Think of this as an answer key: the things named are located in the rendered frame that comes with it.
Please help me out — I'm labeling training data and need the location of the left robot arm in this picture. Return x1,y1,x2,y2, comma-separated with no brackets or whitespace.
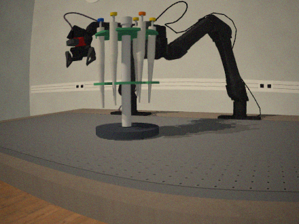
154,14,261,120

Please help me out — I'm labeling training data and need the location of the white pipette with blue button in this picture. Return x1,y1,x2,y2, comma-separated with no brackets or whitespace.
97,18,105,108

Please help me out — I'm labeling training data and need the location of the white pipette with yellow button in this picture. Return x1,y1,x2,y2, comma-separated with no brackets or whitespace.
109,12,120,105
147,18,156,103

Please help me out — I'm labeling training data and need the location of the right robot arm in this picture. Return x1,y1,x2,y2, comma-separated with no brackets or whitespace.
66,22,152,116

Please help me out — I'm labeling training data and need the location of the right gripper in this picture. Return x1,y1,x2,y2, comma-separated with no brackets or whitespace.
65,37,96,68

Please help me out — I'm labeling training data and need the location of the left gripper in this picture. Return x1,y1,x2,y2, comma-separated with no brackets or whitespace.
130,38,162,60

